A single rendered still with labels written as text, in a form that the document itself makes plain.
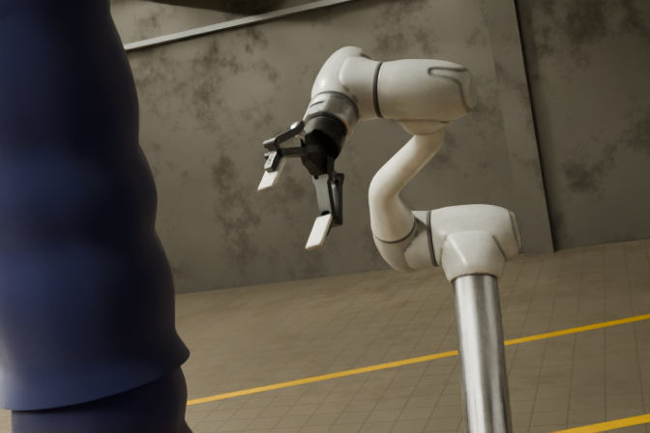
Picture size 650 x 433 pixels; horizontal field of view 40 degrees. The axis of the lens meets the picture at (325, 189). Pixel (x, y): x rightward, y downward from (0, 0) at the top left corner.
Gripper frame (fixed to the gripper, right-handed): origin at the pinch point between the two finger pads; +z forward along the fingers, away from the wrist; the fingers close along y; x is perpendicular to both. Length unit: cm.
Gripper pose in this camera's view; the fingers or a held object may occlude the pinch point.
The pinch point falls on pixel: (292, 214)
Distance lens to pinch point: 139.8
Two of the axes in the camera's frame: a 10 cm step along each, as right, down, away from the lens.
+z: -2.6, 6.9, -6.8
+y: -5.4, -6.9, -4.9
